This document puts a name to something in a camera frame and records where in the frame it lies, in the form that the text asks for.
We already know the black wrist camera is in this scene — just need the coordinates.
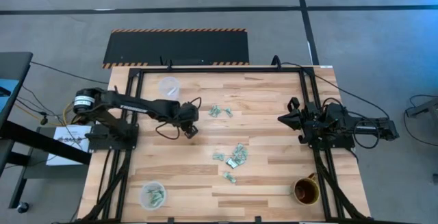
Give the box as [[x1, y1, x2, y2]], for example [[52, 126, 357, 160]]
[[184, 125, 200, 140], [286, 97, 301, 113]]

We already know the brown ceramic mug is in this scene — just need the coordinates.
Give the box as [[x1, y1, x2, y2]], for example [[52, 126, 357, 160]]
[[290, 172, 321, 206]]

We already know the clear plastic cup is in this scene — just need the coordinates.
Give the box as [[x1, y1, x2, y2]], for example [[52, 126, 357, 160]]
[[157, 76, 181, 101], [139, 180, 168, 211]]

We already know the blue panel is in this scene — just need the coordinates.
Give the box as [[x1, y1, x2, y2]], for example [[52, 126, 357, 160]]
[[0, 79, 21, 114]]

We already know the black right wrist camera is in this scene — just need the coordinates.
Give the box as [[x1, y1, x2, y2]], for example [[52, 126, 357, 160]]
[[286, 97, 301, 113]]

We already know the black desk top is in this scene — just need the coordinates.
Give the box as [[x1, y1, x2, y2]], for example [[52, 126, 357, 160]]
[[0, 51, 34, 129]]

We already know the white printed paper sheet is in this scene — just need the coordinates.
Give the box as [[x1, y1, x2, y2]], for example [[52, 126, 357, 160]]
[[46, 124, 92, 166]]

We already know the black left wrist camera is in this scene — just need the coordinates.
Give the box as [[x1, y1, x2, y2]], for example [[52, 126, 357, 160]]
[[184, 125, 200, 140]]

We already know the black desk leg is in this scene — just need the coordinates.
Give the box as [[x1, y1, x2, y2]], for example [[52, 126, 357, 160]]
[[8, 177, 29, 210]]

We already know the black floor cable bundle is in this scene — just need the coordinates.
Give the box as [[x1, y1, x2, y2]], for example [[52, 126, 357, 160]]
[[15, 85, 75, 127]]

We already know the yellow floor cable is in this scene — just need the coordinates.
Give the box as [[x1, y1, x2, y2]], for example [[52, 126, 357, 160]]
[[13, 102, 75, 127]]

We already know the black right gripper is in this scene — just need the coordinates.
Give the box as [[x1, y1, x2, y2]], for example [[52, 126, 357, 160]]
[[279, 101, 322, 134]]

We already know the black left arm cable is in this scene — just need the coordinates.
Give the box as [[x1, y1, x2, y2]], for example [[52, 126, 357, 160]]
[[155, 96, 203, 141]]

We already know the black looped floor cable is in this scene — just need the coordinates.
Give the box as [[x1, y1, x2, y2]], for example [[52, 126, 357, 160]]
[[402, 95, 438, 147]]

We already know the black stand beam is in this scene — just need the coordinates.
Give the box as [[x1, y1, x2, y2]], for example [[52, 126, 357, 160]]
[[0, 120, 92, 166]]

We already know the black cable over table edge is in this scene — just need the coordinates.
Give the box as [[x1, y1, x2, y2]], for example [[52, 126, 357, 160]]
[[273, 55, 391, 121]]

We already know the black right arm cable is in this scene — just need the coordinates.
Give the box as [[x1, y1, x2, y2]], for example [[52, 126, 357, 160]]
[[352, 117, 381, 150]]

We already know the black aluminium table frame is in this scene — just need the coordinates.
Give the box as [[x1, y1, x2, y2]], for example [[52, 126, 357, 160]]
[[77, 64, 372, 224]]

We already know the black hazard-striped floor mat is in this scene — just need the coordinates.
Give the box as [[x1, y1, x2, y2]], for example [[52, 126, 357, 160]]
[[102, 28, 250, 70]]

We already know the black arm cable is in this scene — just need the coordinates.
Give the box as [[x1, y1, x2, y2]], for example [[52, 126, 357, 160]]
[[352, 117, 381, 150], [155, 96, 203, 141]]

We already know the grey equipment stand leg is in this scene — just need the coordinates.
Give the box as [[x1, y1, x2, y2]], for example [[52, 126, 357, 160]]
[[406, 96, 438, 118]]

